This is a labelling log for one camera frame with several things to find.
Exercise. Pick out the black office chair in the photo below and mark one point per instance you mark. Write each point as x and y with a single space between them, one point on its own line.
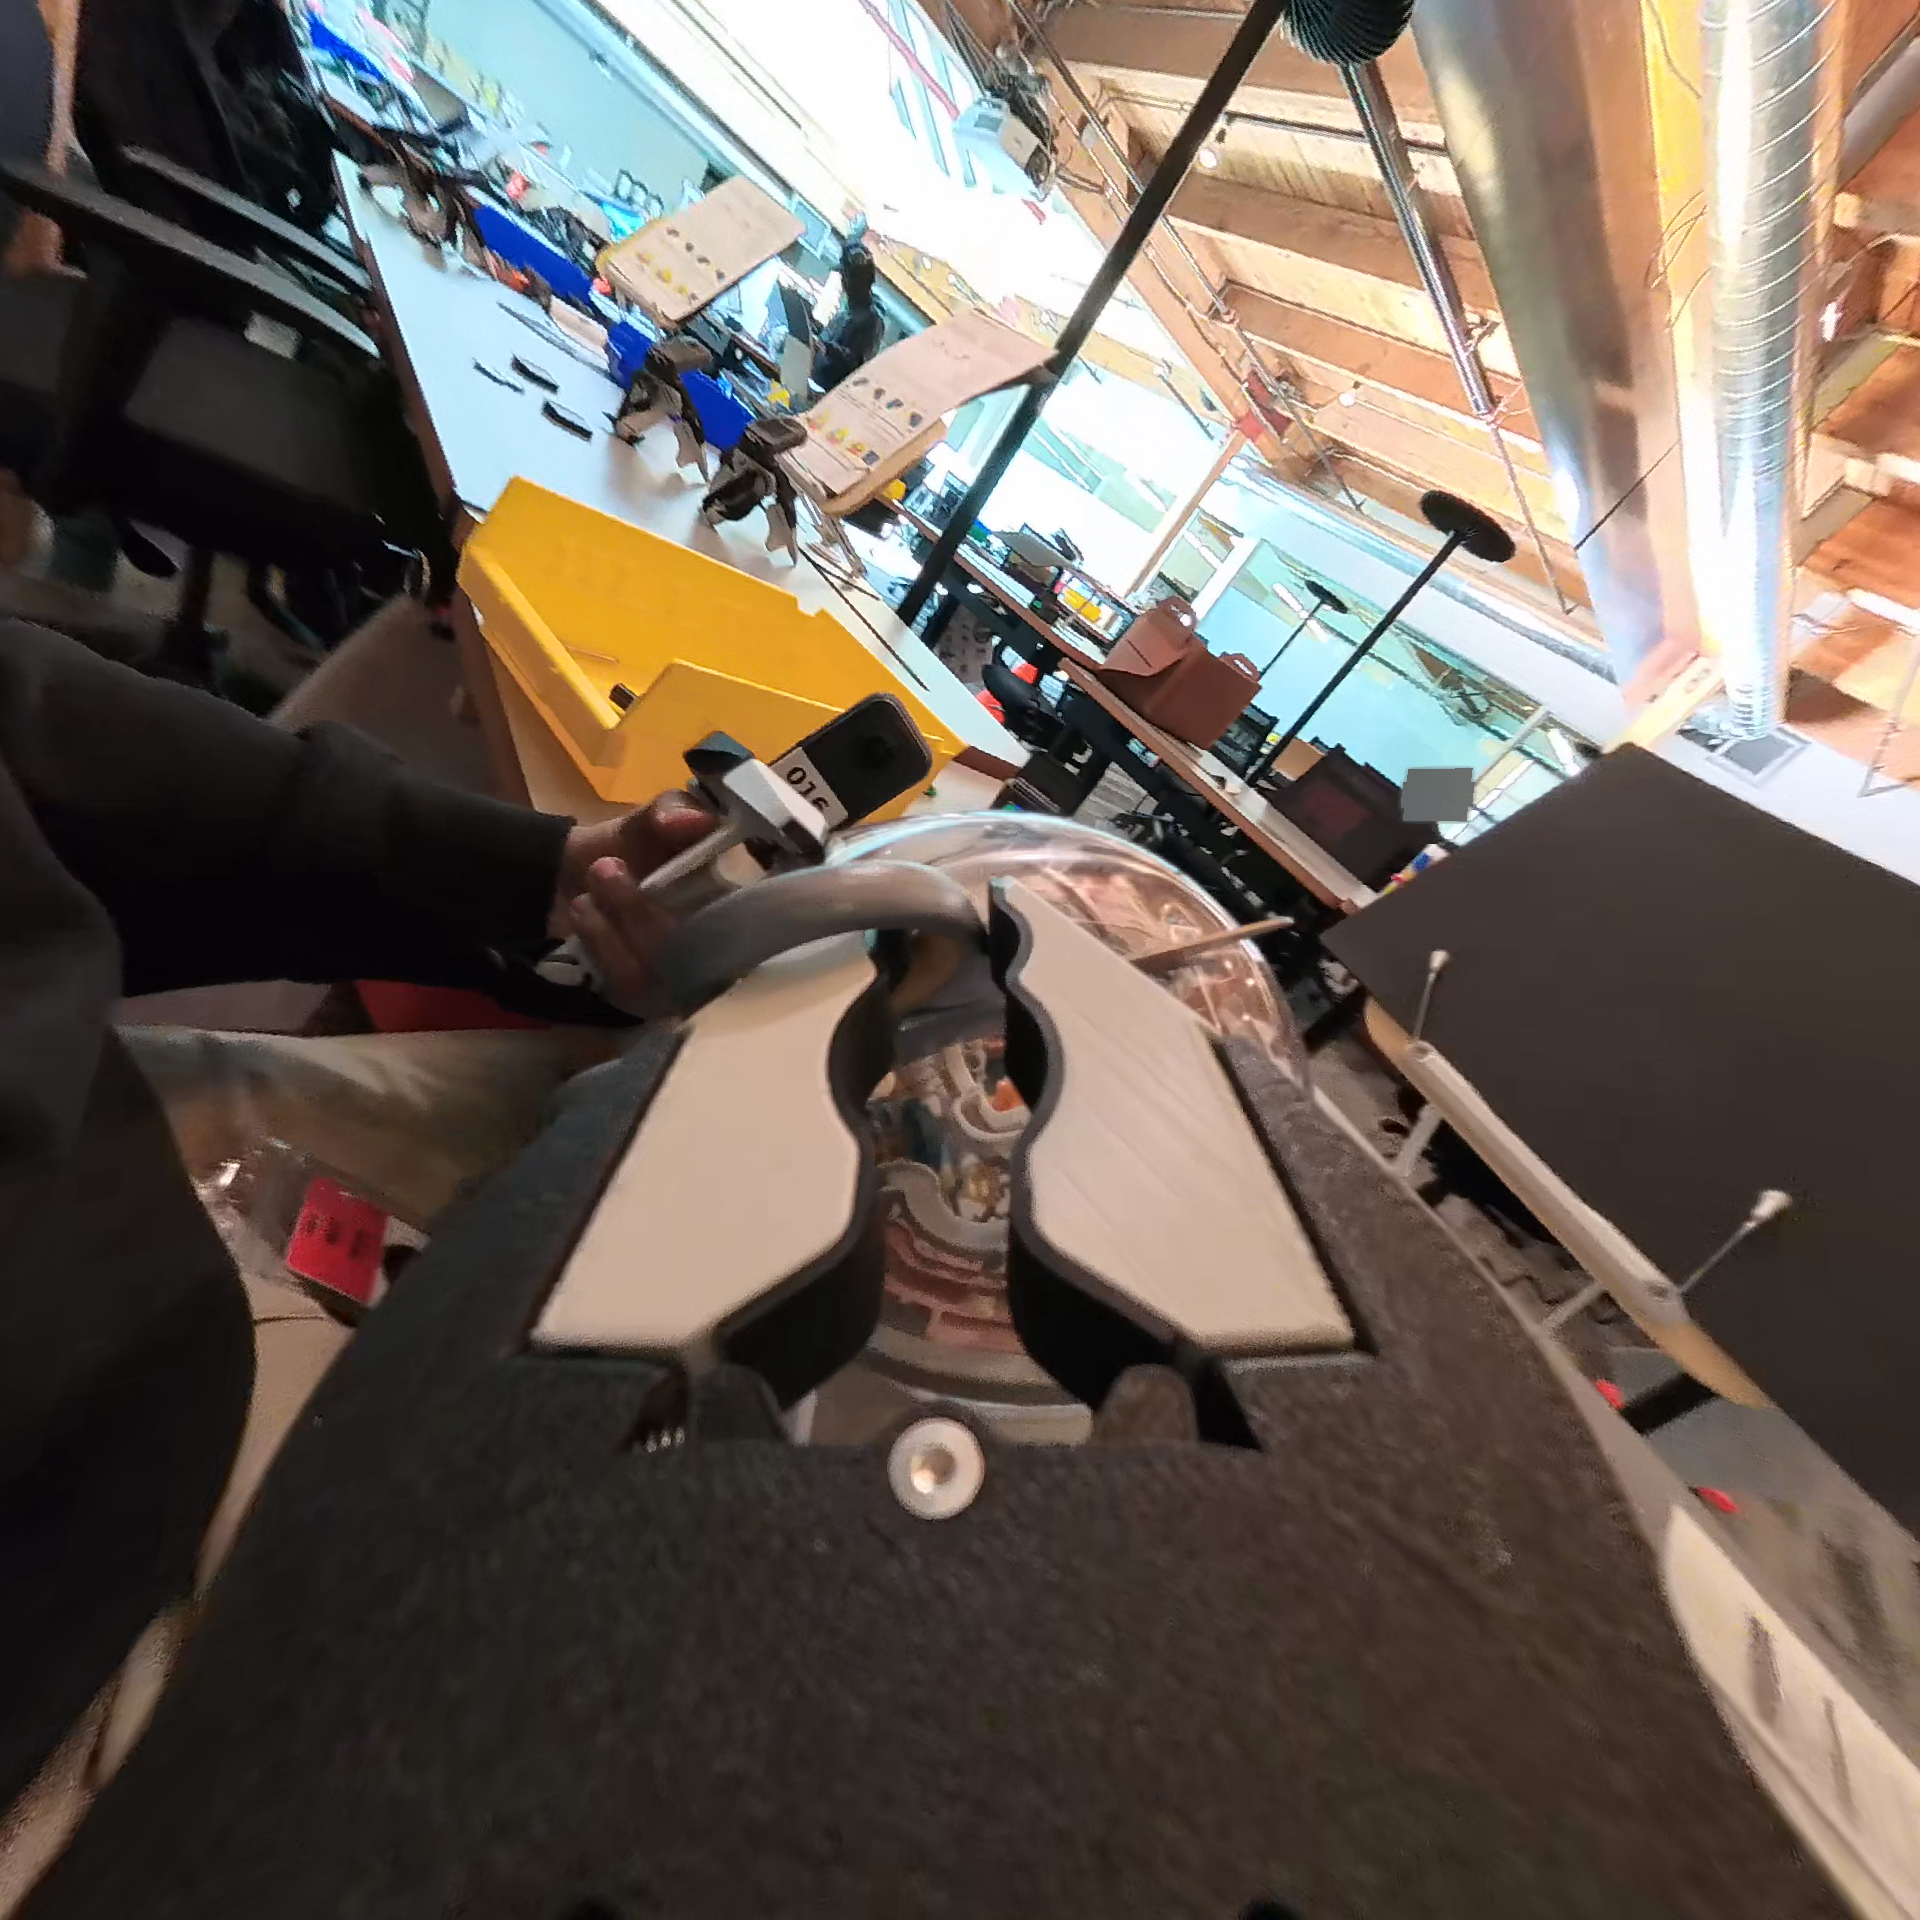
225 388

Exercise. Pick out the grey orange scissors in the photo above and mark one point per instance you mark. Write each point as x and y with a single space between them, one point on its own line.
840 896

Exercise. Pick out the black backdrop board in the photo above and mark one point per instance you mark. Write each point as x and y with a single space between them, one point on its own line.
1650 973

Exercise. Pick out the large yellow plastic bin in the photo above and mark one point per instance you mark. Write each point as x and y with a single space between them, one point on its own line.
628 598

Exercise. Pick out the clear plastic maze ball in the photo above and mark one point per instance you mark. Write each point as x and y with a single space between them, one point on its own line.
1140 915

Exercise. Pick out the white folding stand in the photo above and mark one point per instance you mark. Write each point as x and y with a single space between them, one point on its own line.
1516 1155

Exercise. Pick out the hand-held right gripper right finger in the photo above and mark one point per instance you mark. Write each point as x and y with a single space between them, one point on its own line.
1170 1185

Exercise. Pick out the cardboard sign board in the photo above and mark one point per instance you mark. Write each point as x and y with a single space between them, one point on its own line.
705 248
914 398

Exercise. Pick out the clear bag red label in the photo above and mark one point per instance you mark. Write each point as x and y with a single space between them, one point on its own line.
339 1236

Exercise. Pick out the black floor lamp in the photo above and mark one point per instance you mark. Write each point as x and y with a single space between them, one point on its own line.
1467 524

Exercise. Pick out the printed paper sheet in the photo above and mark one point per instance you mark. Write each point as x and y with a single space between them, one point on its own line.
1799 1620

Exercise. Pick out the spiral metal duct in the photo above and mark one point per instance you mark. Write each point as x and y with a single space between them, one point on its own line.
1755 451

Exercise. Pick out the blue plastic bin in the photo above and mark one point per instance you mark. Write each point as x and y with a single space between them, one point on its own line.
705 398
533 253

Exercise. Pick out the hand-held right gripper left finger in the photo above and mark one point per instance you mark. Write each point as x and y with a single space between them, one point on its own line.
705 1171

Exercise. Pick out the person's left hand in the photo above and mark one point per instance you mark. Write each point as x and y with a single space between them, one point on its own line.
608 915

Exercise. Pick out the brown cardboard box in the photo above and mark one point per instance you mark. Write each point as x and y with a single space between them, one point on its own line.
1184 675

